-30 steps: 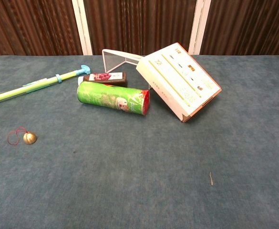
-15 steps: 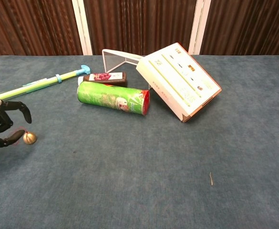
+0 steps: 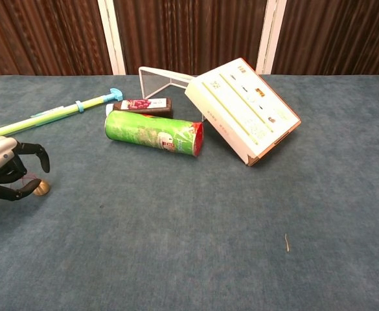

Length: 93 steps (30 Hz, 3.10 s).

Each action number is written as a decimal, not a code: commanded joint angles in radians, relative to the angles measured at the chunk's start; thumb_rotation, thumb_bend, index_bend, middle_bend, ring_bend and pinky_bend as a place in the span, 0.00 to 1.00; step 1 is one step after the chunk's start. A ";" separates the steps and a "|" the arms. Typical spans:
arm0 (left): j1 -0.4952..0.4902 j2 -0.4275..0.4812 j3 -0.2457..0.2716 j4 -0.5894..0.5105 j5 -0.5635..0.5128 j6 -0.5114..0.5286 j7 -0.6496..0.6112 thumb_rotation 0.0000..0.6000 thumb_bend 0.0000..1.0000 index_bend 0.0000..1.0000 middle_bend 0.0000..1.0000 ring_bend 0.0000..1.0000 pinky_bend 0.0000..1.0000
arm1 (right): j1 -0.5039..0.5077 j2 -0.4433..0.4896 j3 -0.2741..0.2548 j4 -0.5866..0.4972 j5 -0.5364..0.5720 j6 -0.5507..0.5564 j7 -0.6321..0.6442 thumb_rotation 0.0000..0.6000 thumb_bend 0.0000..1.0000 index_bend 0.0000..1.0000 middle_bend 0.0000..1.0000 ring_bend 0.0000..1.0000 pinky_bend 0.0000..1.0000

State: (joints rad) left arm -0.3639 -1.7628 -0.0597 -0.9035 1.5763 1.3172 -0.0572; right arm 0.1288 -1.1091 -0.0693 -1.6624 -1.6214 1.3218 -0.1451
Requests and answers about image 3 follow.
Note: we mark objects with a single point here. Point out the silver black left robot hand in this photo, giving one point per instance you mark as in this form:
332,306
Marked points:
1,158

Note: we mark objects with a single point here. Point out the green blue hand pump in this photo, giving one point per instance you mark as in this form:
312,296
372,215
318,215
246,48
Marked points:
59,110

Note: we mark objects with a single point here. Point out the dark brown snack packet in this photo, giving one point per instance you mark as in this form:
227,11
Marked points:
144,106

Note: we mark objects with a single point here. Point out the green chips can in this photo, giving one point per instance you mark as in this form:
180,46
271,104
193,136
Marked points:
153,132

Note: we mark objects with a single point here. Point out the white cardboard box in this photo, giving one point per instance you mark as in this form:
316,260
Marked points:
244,110

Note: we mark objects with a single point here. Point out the small pale thread scrap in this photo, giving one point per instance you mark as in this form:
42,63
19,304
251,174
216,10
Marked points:
286,242

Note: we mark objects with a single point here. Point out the white screen frame post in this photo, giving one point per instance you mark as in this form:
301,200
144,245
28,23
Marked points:
111,35
270,35

